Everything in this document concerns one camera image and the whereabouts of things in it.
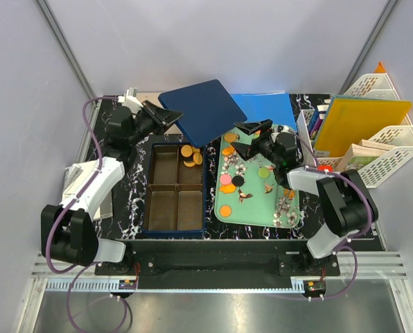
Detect blue tin lid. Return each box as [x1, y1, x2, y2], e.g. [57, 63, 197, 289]
[158, 79, 247, 148]

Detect orange fish cookie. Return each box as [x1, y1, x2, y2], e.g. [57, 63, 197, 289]
[222, 146, 235, 156]

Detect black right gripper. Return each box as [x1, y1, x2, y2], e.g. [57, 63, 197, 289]
[230, 119, 281, 167]

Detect white manual booklet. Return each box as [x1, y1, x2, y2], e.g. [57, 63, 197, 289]
[62, 160, 114, 220]

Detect red small object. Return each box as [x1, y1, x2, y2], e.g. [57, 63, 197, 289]
[317, 164, 333, 172]

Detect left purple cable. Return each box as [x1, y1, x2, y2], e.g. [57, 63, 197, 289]
[44, 96, 134, 330]

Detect yellow fish cookie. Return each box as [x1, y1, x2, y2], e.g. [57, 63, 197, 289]
[219, 183, 236, 194]

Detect pink sandwich cookie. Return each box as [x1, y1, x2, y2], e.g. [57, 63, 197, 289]
[220, 173, 232, 185]

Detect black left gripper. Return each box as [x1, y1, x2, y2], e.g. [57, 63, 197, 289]
[128, 100, 183, 146]

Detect green sandwich cookie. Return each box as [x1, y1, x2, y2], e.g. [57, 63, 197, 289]
[258, 167, 270, 178]

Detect green floral serving tray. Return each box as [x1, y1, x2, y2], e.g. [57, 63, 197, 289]
[214, 128, 300, 229]

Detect yellow folder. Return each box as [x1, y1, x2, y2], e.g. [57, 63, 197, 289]
[314, 95, 412, 157]

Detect tan cardboard sheet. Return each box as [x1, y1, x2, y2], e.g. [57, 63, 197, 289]
[137, 92, 182, 135]

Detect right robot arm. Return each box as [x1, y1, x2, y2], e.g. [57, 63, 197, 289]
[231, 119, 378, 275]

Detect plain orange round cookie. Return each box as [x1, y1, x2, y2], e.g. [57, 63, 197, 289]
[220, 205, 232, 217]

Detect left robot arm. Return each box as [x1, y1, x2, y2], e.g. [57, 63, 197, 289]
[40, 96, 183, 275]

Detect white desk file organizer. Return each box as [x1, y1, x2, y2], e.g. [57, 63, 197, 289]
[297, 73, 413, 188]

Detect orange flower cookie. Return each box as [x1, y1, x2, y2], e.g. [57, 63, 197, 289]
[283, 189, 295, 200]

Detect green covered book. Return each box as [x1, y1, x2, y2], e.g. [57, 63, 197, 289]
[335, 139, 395, 172]

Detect blue cookie tin box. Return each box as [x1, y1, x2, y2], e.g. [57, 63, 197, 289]
[141, 142, 207, 239]

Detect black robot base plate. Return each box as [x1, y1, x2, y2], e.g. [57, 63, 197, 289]
[96, 239, 340, 291]

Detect blue folder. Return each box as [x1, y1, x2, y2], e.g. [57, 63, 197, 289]
[231, 93, 297, 131]

